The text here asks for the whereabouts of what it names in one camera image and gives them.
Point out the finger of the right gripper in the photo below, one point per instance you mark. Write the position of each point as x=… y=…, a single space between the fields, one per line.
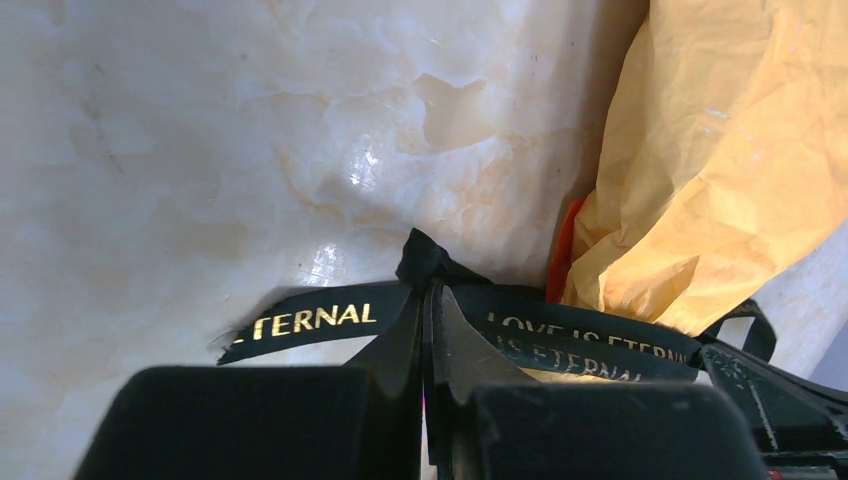
x=800 y=427

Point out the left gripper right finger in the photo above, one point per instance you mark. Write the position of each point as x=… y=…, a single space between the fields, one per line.
x=487 y=419

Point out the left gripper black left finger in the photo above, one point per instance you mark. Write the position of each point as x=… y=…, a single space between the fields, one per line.
x=359 y=420

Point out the black ribbon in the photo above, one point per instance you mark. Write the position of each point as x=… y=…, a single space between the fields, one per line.
x=530 y=332

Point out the orange paper flower bouquet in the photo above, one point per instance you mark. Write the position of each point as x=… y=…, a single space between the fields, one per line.
x=713 y=161

